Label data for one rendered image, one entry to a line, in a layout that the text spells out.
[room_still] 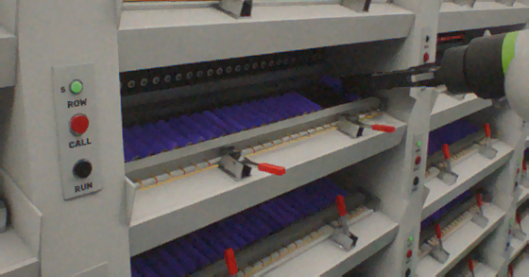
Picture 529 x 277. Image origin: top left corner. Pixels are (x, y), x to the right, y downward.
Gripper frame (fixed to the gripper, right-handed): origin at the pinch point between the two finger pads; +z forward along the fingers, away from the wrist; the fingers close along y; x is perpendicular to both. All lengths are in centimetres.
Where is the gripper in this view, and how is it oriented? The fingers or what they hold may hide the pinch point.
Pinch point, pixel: (363, 82)
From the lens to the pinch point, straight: 97.2
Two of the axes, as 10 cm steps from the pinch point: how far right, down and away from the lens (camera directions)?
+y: 6.8, -1.8, 7.1
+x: -1.6, -9.8, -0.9
